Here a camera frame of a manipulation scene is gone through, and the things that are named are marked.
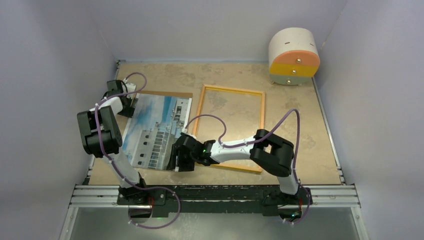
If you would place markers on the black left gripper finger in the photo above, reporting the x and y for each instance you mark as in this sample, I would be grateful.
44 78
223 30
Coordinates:
125 112
132 107

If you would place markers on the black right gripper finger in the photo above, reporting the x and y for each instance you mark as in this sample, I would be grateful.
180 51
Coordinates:
185 163
173 163

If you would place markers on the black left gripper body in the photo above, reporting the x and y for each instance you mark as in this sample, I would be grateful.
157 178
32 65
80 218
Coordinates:
129 100

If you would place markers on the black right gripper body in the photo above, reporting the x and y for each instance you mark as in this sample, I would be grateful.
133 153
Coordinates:
195 157

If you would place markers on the building photo print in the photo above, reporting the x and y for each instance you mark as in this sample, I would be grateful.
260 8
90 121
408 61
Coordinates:
156 124

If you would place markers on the brown cardboard backing board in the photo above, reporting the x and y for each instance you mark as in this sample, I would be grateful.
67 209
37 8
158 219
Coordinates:
165 93

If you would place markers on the clear acrylic sheet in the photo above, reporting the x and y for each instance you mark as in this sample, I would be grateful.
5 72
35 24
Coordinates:
241 113

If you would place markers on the yellow wooden picture frame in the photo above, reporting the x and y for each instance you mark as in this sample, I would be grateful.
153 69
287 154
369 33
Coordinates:
250 148

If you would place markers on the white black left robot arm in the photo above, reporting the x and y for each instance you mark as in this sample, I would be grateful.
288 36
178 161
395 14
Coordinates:
101 137

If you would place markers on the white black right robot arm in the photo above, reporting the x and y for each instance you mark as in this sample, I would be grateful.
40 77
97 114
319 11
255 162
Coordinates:
274 154

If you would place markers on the round three-drawer cabinet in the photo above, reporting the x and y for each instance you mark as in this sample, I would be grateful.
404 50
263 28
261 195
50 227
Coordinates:
293 57

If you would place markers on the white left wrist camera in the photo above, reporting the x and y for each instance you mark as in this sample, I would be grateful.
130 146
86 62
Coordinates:
129 87

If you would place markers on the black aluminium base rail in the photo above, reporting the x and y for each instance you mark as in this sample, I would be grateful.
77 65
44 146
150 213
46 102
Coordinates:
266 200

